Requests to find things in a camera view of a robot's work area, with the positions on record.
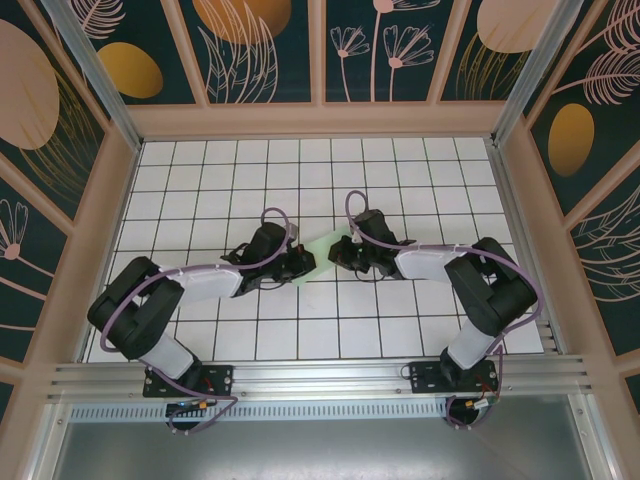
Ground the light green paper sheet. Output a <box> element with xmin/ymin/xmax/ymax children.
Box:
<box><xmin>291</xmin><ymin>227</ymin><xmax>351</xmax><ymax>291</ymax></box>

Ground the grey metal sheet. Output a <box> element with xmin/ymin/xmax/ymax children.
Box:
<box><xmin>29</xmin><ymin>399</ymin><xmax>616</xmax><ymax>480</ymax></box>

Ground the small black circuit board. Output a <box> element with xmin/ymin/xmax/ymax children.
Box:
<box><xmin>166</xmin><ymin>399</ymin><xmax>211</xmax><ymax>417</ymax></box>

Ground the pink circle gold leaves panel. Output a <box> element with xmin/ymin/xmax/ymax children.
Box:
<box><xmin>439</xmin><ymin>0</ymin><xmax>566</xmax><ymax>101</ymax></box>

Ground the wide feathers yellow oval panel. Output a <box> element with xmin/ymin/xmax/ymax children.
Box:
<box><xmin>522</xmin><ymin>0</ymin><xmax>640</xmax><ymax>216</ymax></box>

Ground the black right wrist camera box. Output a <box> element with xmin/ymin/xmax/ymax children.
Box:
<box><xmin>327</xmin><ymin>237</ymin><xmax>359</xmax><ymax>271</ymax></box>

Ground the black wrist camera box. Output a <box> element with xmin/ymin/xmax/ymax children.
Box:
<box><xmin>293</xmin><ymin>247</ymin><xmax>317</xmax><ymax>275</ymax></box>
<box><xmin>327</xmin><ymin>237</ymin><xmax>359</xmax><ymax>271</ymax></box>

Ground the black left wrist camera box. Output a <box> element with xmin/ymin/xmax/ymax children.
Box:
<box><xmin>293</xmin><ymin>247</ymin><xmax>317</xmax><ymax>275</ymax></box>

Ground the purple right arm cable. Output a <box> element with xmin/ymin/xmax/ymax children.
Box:
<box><xmin>344</xmin><ymin>189</ymin><xmax>546</xmax><ymax>432</ymax></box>

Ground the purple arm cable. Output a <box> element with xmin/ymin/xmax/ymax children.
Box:
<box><xmin>99</xmin><ymin>207</ymin><xmax>301</xmax><ymax>436</ymax></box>
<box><xmin>344</xmin><ymin>189</ymin><xmax>546</xmax><ymax>432</ymax></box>

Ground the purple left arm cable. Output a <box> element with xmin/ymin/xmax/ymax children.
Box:
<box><xmin>99</xmin><ymin>207</ymin><xmax>301</xmax><ymax>436</ymax></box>

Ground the aluminium side rail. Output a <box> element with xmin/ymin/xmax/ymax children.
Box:
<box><xmin>485</xmin><ymin>139</ymin><xmax>564</xmax><ymax>356</ymax></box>

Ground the long aluminium mounting rail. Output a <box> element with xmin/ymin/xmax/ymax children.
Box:
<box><xmin>47</xmin><ymin>354</ymin><xmax>599</xmax><ymax>401</ymax></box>

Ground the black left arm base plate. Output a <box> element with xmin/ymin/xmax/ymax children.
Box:
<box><xmin>143</xmin><ymin>363</ymin><xmax>236</xmax><ymax>399</ymax></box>

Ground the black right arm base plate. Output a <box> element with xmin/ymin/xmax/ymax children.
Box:
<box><xmin>408</xmin><ymin>359</ymin><xmax>503</xmax><ymax>396</ymax></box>

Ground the pink flowers wall panel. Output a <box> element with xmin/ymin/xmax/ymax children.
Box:
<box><xmin>324</xmin><ymin>0</ymin><xmax>454</xmax><ymax>104</ymax></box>

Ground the slotted grey cable duct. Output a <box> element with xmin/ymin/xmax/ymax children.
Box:
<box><xmin>69</xmin><ymin>403</ymin><xmax>451</xmax><ymax>422</ymax></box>

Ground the orange circle leaves wall panel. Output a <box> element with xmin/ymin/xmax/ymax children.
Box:
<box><xmin>179</xmin><ymin>0</ymin><xmax>321</xmax><ymax>105</ymax></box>

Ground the yellow wired power connector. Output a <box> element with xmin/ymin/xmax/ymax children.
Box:
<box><xmin>462</xmin><ymin>397</ymin><xmax>501</xmax><ymax>414</ymax></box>

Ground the aluminium corner post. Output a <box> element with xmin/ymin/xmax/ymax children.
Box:
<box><xmin>42</xmin><ymin>0</ymin><xmax>144</xmax><ymax>151</ymax></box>
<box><xmin>489</xmin><ymin>0</ymin><xmax>596</xmax><ymax>149</ymax></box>

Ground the pink leaf outlines wall panel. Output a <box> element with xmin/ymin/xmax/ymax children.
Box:
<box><xmin>569</xmin><ymin>179</ymin><xmax>640</xmax><ymax>356</ymax></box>

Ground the single flower wall panel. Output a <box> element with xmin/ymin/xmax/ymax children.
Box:
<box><xmin>0</xmin><ymin>164</ymin><xmax>71</xmax><ymax>366</ymax></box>

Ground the big pink oval wall panel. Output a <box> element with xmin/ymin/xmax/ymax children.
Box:
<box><xmin>0</xmin><ymin>0</ymin><xmax>111</xmax><ymax>224</ymax></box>

